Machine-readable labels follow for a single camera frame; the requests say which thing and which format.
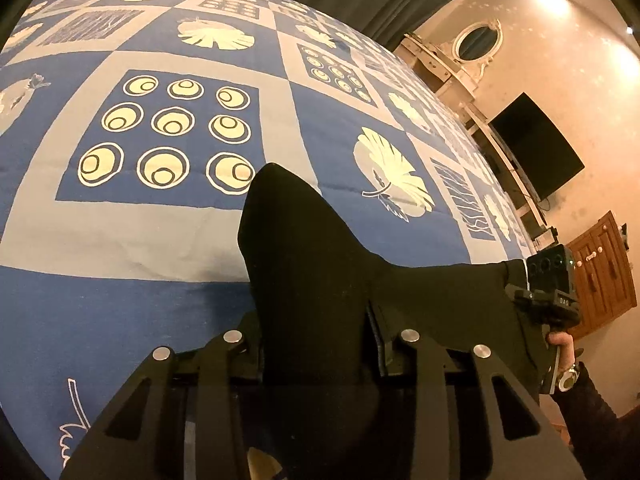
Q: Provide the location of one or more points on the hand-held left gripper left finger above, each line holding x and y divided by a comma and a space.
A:
234, 357

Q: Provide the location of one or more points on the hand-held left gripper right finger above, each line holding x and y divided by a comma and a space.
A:
386, 355

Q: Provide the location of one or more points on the black pants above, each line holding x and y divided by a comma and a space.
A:
310, 285

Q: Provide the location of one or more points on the person's right forearm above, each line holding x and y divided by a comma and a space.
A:
595, 430

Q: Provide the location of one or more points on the person's right hand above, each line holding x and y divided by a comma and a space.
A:
564, 347

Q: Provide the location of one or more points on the wooden cabinet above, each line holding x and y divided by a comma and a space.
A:
605, 270

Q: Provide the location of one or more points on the silver wristwatch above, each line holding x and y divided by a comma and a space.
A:
570, 377

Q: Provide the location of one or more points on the black flat television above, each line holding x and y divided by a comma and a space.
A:
537, 145

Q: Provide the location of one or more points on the blue printed bedspread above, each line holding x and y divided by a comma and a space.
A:
150, 240

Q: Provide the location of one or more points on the white vanity table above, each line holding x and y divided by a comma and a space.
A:
480, 120

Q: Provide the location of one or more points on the white oval vanity mirror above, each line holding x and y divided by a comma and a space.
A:
477, 42

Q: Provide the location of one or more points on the ceiling spotlight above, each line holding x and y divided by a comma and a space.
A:
630, 28

